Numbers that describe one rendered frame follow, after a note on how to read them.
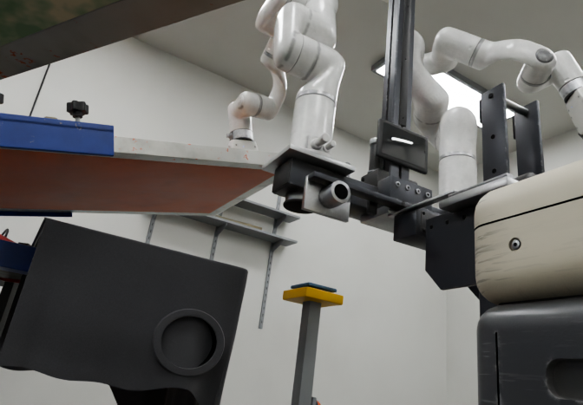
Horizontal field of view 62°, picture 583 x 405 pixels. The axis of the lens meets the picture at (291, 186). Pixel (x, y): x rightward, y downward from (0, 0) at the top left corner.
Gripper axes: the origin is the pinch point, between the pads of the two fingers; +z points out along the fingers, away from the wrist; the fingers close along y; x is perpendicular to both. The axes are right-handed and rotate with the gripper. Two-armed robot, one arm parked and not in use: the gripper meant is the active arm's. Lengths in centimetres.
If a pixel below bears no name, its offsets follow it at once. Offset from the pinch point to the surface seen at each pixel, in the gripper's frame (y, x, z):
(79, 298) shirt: -52, -22, 33
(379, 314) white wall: 224, 200, 47
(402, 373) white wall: 241, 200, 98
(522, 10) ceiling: 204, 6, -125
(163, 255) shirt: -34.0, -22.4, 24.5
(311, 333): 9.6, -13.8, 46.1
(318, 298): 10.6, -18.2, 37.0
